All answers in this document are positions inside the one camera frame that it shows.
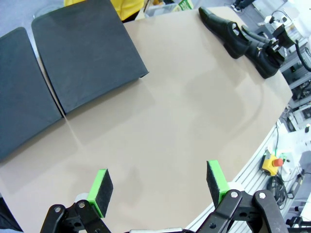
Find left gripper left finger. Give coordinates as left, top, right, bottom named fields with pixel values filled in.
left=40, top=168, right=115, bottom=233

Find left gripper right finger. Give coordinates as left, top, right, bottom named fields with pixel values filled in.
left=196, top=160, right=289, bottom=233

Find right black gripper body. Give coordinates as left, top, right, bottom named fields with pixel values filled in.
left=274, top=24, right=296, bottom=49

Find black leather strap shoe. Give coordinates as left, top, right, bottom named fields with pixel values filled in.
left=240, top=24, right=285, bottom=80
left=198, top=6, right=251, bottom=59

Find yellow emergency stop box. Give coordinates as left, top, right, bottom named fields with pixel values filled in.
left=261, top=155, right=284, bottom=177

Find green printed box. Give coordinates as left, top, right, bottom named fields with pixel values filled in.
left=178, top=0, right=195, bottom=12

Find clear plastic container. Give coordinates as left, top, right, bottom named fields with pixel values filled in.
left=145, top=0, right=180, bottom=17

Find person torso yellow hoodie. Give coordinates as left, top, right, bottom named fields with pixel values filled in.
left=63, top=0, right=146, bottom=21

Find black sleeved right arm cable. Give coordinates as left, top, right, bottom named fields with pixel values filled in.
left=295, top=40, right=311, bottom=71

